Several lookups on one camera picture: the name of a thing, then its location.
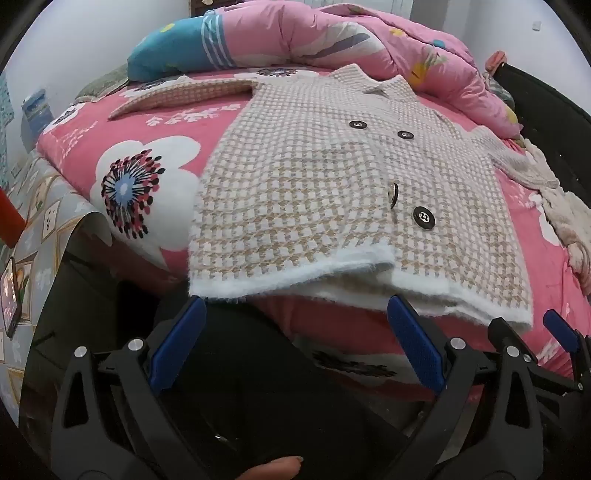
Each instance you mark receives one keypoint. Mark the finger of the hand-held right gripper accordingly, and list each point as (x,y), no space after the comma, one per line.
(503,332)
(561,330)

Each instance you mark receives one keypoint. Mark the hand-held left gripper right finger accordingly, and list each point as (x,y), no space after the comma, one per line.
(415,341)

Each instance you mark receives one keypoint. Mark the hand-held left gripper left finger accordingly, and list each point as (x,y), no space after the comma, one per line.
(180,341)

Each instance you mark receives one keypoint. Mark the beige houndstooth knit cardigan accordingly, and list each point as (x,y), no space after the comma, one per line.
(323,184)

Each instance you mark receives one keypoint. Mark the person's left hand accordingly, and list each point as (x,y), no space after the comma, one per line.
(272,468)

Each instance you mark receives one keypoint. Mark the person's black pants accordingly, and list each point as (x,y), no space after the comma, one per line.
(258,369)

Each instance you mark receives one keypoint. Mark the beige knitted cloth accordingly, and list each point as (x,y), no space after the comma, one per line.
(568,217)

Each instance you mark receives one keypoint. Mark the smartphone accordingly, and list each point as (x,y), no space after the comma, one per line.
(9,295)

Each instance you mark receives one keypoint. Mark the pink floral bed sheet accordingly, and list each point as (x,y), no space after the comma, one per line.
(152,134)

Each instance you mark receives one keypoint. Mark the black headboard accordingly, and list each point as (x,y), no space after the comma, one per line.
(554,120)

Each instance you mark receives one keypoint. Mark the red object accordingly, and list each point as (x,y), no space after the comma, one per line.
(9,217)

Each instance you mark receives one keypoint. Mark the grey cloth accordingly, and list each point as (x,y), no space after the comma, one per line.
(502,92)

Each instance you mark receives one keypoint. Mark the grey-green pillow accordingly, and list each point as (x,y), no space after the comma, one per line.
(104,83)

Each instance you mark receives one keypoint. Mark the small pink cloth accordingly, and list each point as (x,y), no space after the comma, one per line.
(496,61)

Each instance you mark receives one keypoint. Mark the blue box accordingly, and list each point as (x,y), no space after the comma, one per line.
(34,110)

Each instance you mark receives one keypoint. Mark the teal patterned cloth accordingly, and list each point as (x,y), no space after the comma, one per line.
(4,101)

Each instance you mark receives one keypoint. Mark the pink and blue quilt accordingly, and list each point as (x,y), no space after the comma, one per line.
(286,32)

